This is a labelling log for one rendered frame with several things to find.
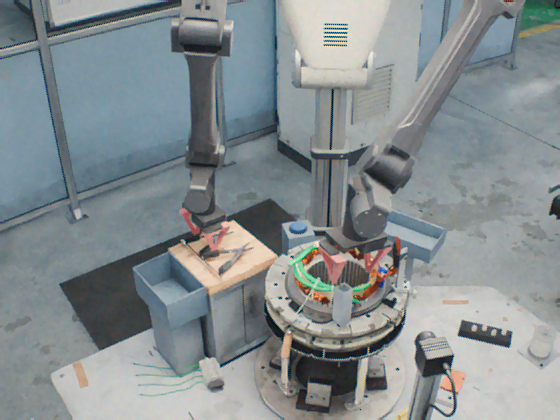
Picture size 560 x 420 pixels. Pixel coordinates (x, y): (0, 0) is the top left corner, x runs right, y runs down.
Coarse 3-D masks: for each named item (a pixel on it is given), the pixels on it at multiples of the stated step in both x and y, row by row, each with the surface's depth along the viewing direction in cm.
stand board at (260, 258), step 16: (224, 240) 161; (240, 240) 161; (256, 240) 161; (176, 256) 156; (192, 256) 156; (224, 256) 156; (256, 256) 156; (272, 256) 156; (192, 272) 151; (208, 272) 151; (224, 272) 151; (240, 272) 151; (256, 272) 154; (208, 288) 146; (224, 288) 149
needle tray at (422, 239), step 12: (396, 216) 172; (408, 216) 169; (396, 228) 171; (408, 228) 171; (420, 228) 169; (432, 228) 166; (444, 228) 164; (408, 240) 167; (420, 240) 167; (432, 240) 167; (444, 240) 166; (408, 252) 162; (420, 252) 159; (432, 252) 159; (408, 264) 170; (408, 276) 175
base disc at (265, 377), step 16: (272, 336) 170; (272, 352) 165; (384, 352) 164; (256, 368) 160; (272, 368) 160; (400, 368) 159; (256, 384) 156; (272, 384) 156; (400, 384) 155; (272, 400) 151; (288, 400) 151; (336, 400) 151; (384, 400) 151; (288, 416) 147; (304, 416) 147; (320, 416) 147; (336, 416) 147; (352, 416) 147; (368, 416) 147
